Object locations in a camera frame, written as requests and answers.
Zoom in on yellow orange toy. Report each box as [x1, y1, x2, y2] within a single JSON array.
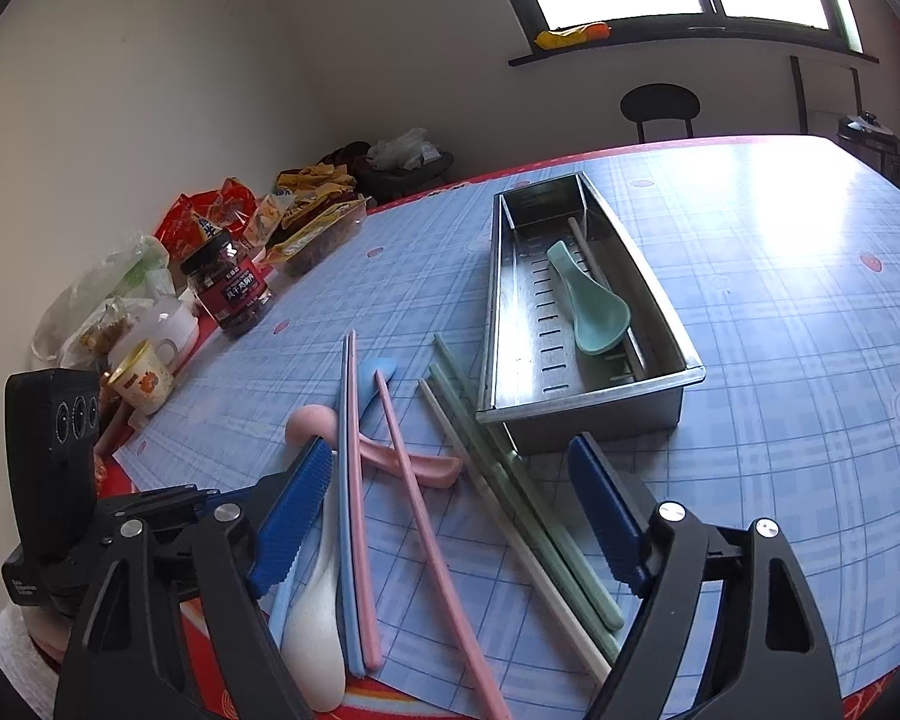
[[535, 22, 613, 50]]

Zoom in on person's left forearm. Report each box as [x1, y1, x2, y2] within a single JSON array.
[[0, 604, 65, 695]]

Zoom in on white plastic container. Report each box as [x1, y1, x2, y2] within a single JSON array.
[[130, 295, 200, 374]]

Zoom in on beige chopstick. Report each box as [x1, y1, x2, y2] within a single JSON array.
[[417, 378, 613, 688]]

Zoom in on clear plastic bag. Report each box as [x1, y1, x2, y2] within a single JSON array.
[[32, 235, 174, 370]]

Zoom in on green chopstick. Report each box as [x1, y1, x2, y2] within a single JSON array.
[[427, 362, 620, 665], [431, 333, 626, 632]]

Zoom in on clear plastic food box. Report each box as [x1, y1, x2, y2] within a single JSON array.
[[265, 195, 369, 276]]

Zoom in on white plastic bag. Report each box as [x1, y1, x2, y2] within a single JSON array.
[[366, 127, 440, 170]]

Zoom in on dark wooden frame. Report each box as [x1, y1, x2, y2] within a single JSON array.
[[789, 55, 865, 137]]

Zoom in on blue chopstick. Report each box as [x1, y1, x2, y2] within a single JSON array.
[[336, 331, 366, 677]]

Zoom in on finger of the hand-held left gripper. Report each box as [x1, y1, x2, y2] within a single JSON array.
[[99, 485, 223, 533]]

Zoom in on white spoon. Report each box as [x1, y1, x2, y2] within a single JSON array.
[[280, 450, 347, 713]]

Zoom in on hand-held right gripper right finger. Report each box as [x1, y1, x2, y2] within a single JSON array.
[[567, 432, 845, 720]]

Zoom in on pink spoon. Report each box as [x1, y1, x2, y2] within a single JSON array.
[[284, 404, 464, 494]]

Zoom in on dark bag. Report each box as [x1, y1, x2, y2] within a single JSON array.
[[321, 141, 455, 205]]

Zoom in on green spoon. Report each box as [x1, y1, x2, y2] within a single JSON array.
[[547, 240, 632, 356]]

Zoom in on black round-back chair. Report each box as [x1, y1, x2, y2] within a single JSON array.
[[619, 83, 701, 144]]

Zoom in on red label snack jar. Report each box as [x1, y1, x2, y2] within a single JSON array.
[[179, 229, 272, 340]]

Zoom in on stainless steel utensil tray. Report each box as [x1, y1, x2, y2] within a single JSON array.
[[475, 172, 707, 455]]

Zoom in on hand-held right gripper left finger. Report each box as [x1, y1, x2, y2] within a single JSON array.
[[52, 437, 335, 720]]

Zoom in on small yellow snack bag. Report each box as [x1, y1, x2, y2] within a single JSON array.
[[244, 190, 295, 247]]

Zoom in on yellow paper cup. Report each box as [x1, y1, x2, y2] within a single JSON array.
[[108, 340, 178, 416]]

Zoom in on yellow snack packets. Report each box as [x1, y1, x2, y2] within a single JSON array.
[[273, 163, 358, 205]]

